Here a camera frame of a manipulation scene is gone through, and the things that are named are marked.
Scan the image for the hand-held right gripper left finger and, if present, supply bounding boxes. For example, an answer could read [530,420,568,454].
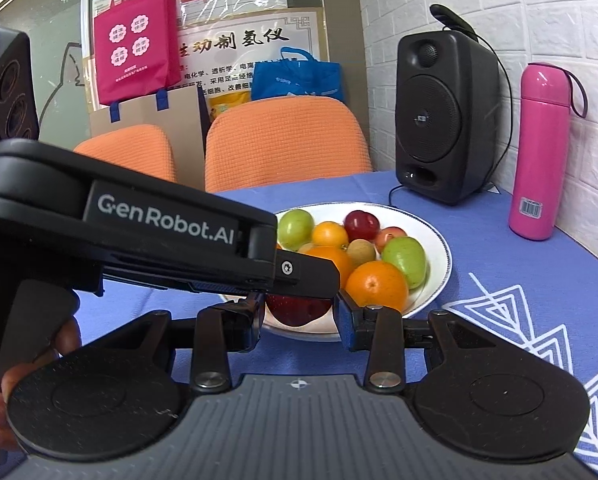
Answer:
[61,292,268,394]

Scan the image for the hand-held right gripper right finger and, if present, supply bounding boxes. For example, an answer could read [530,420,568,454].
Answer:
[334,290,546,394]

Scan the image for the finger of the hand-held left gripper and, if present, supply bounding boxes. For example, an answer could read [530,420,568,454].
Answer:
[274,251,341,302]

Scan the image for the yellowish orange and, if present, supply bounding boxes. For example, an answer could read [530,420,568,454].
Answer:
[311,221,350,249]

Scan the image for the green jujube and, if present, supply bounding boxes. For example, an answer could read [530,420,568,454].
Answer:
[277,209,314,252]
[382,236,426,290]

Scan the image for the tan longan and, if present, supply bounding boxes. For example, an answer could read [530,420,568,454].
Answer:
[346,239,378,267]

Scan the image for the pink red plum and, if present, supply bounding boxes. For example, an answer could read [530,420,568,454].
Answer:
[374,226,408,255]

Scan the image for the white plate with blue rim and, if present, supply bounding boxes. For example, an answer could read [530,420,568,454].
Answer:
[219,202,453,342]

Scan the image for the orange fabric chair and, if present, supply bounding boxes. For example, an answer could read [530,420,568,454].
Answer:
[205,96,374,193]
[73,125,178,183]

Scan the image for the magenta tote bag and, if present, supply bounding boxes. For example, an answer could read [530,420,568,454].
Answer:
[93,0,182,107]

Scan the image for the blue printed tablecloth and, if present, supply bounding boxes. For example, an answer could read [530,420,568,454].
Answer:
[76,170,598,476]

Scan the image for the yellow sack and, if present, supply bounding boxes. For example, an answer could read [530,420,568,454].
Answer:
[208,91,252,122]

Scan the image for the blue tote bag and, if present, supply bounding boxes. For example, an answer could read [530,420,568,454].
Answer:
[250,47,344,103]

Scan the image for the black speaker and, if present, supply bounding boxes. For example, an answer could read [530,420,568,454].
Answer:
[395,31,504,206]

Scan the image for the pink thermos bottle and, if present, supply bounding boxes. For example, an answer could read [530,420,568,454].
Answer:
[509,62,588,241]

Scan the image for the black microphone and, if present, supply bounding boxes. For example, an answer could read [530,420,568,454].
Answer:
[429,4,480,43]

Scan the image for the brown paper bag blue handles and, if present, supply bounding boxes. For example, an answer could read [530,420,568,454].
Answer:
[89,87,207,191]

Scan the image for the calligraphy wall poster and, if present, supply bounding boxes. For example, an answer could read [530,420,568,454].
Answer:
[176,7,327,101]

